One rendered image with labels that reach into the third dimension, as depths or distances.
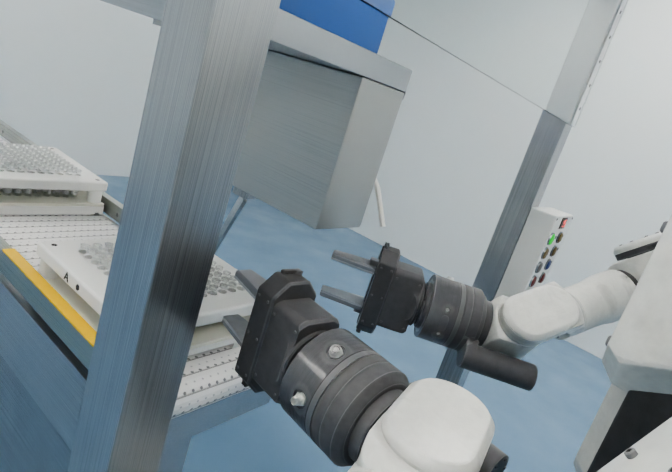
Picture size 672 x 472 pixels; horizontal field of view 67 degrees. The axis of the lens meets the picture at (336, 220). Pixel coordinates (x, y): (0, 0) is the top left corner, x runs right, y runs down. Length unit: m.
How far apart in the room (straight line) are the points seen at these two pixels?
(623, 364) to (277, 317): 0.27
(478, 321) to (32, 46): 3.77
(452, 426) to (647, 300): 0.14
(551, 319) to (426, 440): 0.40
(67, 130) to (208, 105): 3.94
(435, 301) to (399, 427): 0.35
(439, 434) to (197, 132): 0.27
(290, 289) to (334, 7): 0.32
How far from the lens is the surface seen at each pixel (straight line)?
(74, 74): 4.26
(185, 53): 0.40
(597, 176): 4.03
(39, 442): 0.93
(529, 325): 0.68
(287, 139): 0.69
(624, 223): 3.99
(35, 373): 0.79
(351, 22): 0.64
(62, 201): 1.13
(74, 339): 0.69
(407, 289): 0.67
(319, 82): 0.67
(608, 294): 0.81
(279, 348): 0.46
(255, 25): 0.41
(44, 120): 4.25
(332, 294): 0.69
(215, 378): 0.70
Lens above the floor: 1.20
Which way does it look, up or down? 14 degrees down
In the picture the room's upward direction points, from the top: 18 degrees clockwise
